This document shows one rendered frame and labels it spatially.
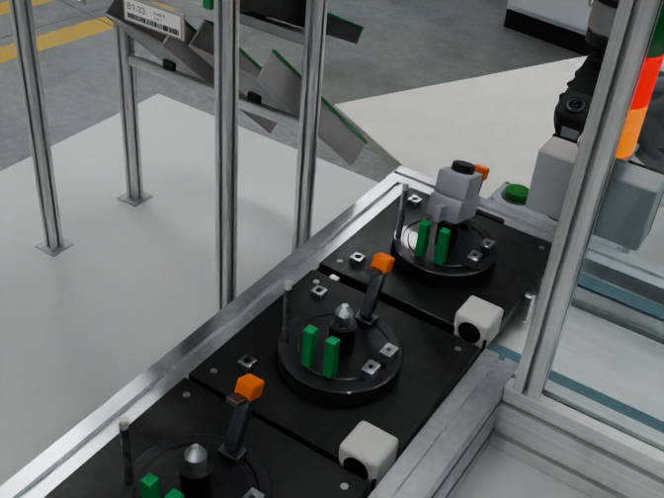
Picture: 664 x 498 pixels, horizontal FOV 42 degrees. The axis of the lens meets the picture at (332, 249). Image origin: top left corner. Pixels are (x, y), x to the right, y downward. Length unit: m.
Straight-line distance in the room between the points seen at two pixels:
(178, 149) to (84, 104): 2.07
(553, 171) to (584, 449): 0.32
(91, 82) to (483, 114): 2.30
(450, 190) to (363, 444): 0.37
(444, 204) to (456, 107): 0.72
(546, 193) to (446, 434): 0.28
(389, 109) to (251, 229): 0.51
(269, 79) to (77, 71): 2.84
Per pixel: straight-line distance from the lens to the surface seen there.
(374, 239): 1.18
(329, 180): 1.51
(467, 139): 1.69
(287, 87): 1.13
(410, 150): 1.63
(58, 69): 3.93
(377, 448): 0.89
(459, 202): 1.10
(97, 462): 0.90
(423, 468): 0.92
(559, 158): 0.88
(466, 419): 0.97
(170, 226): 1.38
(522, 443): 1.07
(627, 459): 1.02
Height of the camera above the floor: 1.65
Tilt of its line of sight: 36 degrees down
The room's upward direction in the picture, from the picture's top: 5 degrees clockwise
